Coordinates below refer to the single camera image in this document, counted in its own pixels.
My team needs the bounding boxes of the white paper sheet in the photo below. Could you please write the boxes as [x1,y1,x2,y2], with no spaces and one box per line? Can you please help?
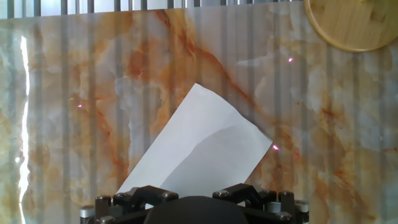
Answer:
[116,82,274,210]

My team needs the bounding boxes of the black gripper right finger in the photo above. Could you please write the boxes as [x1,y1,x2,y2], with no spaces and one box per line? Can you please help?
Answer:
[212,183,310,224]

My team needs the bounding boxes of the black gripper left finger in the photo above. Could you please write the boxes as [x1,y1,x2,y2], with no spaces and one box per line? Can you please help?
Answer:
[79,185,180,224]

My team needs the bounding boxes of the orange marble pattern mat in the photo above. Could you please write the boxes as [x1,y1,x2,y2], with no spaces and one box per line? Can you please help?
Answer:
[0,1,398,224]

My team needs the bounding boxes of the wooden mug tree stand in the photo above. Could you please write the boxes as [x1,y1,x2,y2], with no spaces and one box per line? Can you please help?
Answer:
[303,0,398,53]

